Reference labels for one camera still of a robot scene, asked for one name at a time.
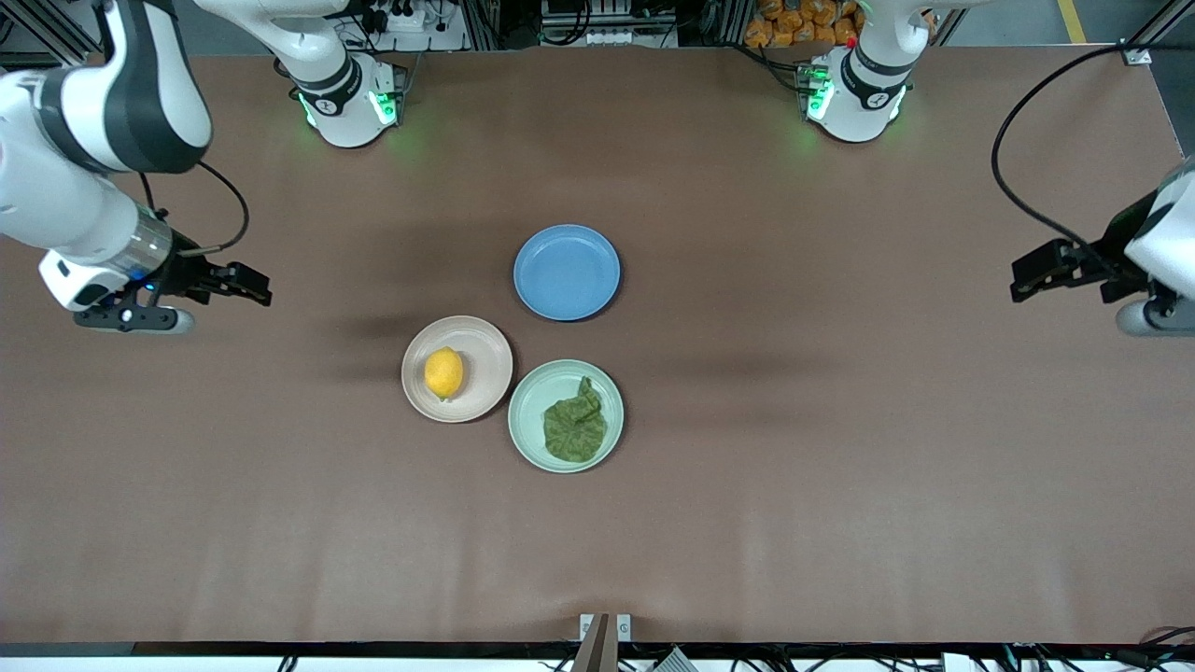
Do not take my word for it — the yellow lemon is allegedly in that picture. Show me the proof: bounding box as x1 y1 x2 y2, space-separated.
424 347 465 402

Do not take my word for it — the green lettuce leaf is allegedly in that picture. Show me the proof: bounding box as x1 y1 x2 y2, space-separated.
543 376 608 464

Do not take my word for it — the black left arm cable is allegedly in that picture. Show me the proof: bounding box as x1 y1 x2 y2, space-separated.
991 42 1145 258

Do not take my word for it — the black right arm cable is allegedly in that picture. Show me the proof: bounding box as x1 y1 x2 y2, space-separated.
140 161 250 256

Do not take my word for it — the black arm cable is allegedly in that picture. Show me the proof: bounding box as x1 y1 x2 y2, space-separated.
991 42 1145 258
140 161 250 256

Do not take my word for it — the brown table cover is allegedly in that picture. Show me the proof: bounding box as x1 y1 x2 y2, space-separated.
0 45 1195 647

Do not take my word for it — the aluminium frame post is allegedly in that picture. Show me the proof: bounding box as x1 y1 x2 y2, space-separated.
464 0 510 52
714 0 752 46

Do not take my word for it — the white power strip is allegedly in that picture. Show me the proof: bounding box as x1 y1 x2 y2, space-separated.
544 26 652 46
359 0 440 34

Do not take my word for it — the pale pink plate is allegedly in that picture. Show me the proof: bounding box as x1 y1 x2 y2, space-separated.
401 315 514 424

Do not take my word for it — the grey brown beam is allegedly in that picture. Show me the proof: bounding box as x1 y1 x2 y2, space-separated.
571 613 620 672

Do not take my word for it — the blue plate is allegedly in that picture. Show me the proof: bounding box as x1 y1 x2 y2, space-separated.
513 224 622 323

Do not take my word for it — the aluminium corner profile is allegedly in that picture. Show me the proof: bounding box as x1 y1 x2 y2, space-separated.
0 0 99 66
1120 0 1195 66

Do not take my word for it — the pale green plate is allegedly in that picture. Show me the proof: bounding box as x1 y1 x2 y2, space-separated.
508 359 626 474

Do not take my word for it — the small metal table bracket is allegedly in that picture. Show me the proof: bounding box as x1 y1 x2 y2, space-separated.
579 613 633 643

